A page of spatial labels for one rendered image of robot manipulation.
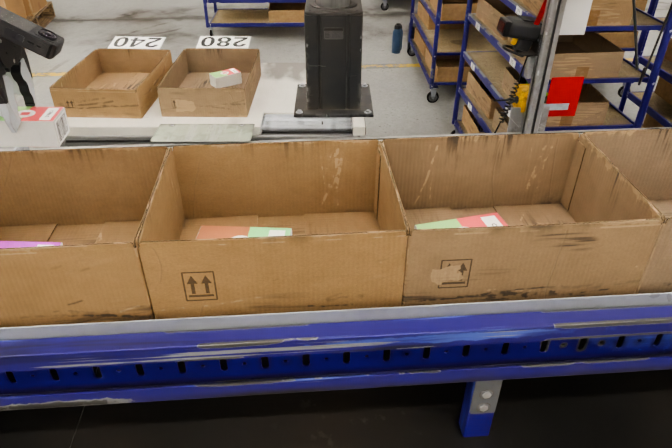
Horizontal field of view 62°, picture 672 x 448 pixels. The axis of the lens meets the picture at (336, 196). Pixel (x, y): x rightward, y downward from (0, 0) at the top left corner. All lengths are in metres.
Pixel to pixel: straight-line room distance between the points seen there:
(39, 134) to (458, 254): 0.68
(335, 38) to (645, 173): 0.97
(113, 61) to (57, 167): 1.21
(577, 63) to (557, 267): 1.49
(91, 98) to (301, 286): 1.26
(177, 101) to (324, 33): 0.52
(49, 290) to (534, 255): 0.73
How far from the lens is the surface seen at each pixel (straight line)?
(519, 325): 0.92
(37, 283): 0.94
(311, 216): 1.13
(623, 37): 4.21
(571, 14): 1.78
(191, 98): 1.88
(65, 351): 0.93
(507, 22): 1.72
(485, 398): 1.05
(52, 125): 1.00
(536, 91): 1.78
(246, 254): 0.84
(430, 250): 0.86
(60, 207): 1.21
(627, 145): 1.25
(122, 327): 0.92
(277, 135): 1.81
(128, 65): 2.32
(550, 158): 1.19
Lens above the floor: 1.54
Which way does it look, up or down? 33 degrees down
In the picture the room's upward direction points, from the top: straight up
